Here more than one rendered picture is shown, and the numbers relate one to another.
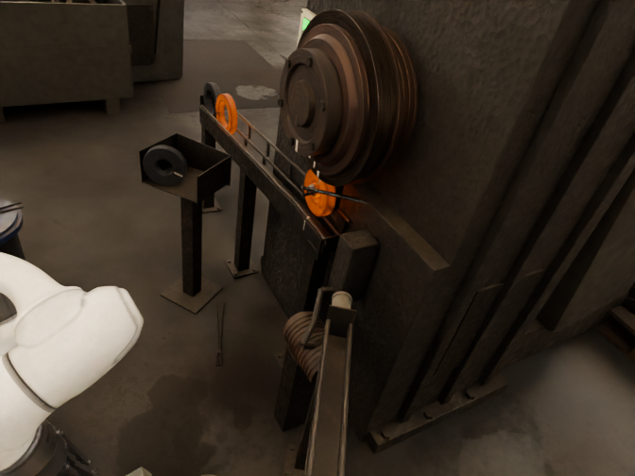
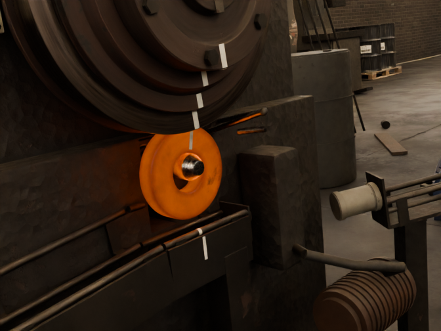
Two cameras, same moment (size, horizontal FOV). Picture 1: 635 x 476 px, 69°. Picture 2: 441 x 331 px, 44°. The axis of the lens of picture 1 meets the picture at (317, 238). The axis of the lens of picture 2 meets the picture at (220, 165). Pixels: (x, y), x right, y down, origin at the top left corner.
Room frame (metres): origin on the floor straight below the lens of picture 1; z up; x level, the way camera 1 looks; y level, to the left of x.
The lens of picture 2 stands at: (1.34, 0.91, 1.01)
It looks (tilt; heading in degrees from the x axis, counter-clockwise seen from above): 13 degrees down; 261
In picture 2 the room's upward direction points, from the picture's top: 6 degrees counter-clockwise
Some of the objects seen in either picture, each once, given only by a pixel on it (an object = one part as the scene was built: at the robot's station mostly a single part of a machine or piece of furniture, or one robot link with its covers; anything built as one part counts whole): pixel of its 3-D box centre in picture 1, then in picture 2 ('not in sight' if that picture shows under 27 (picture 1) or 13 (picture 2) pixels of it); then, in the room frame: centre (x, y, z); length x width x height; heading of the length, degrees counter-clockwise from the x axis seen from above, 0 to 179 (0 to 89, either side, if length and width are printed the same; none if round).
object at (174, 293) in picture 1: (187, 229); not in sight; (1.50, 0.54, 0.36); 0.26 x 0.20 x 0.72; 70
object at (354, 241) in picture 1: (352, 267); (271, 206); (1.09, -0.13, 0.68); 0.11 x 0.08 x 0.24; 125
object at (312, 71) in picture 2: not in sight; (310, 116); (0.14, -2.70, 0.45); 0.59 x 0.59 x 0.89
